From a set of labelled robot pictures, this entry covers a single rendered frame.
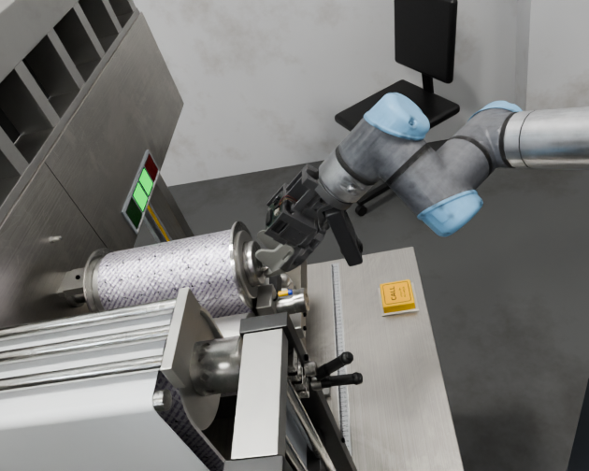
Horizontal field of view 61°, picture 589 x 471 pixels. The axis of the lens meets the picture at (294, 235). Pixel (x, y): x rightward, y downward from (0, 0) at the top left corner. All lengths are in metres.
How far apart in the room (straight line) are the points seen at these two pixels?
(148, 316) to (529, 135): 0.50
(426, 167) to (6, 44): 0.74
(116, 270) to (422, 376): 0.61
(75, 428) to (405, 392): 0.66
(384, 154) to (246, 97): 2.45
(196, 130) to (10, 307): 2.51
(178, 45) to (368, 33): 1.03
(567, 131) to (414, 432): 0.60
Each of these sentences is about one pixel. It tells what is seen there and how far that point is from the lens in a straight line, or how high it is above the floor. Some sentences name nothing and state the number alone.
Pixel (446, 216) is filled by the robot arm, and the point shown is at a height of 1.37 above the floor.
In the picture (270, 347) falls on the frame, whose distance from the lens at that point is 0.49.
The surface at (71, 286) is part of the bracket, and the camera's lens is 0.95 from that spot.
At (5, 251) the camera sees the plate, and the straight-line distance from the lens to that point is 0.89.
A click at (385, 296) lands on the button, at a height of 0.92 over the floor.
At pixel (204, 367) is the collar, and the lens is 0.60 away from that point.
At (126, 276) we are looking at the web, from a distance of 0.87.
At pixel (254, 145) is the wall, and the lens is 3.24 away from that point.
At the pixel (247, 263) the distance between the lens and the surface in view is 0.81.
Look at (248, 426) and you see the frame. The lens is 0.45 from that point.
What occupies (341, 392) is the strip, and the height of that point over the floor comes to 0.90.
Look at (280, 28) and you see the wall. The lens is 2.87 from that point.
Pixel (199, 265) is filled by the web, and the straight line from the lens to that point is 0.81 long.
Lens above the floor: 1.82
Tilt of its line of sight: 41 degrees down
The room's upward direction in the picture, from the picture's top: 20 degrees counter-clockwise
